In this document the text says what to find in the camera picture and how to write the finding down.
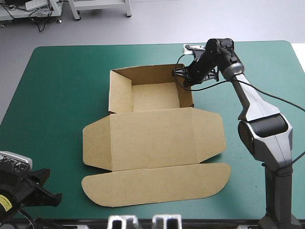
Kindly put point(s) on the white frame table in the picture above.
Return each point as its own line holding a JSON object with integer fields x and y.
{"x": 100, "y": 6}

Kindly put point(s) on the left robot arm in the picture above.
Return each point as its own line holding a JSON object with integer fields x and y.
{"x": 7, "y": 205}

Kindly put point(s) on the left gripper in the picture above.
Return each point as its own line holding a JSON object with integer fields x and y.
{"x": 16, "y": 181}

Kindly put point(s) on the white equipment table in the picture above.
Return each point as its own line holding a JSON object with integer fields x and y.
{"x": 31, "y": 8}

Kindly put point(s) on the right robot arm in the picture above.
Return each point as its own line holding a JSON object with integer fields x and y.
{"x": 274, "y": 143}

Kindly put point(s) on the brown cardboard box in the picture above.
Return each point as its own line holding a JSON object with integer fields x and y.
{"x": 152, "y": 138}

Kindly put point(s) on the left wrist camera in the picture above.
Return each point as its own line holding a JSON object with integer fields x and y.
{"x": 14, "y": 161}

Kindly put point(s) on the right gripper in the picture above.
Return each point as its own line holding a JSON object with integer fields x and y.
{"x": 200, "y": 68}

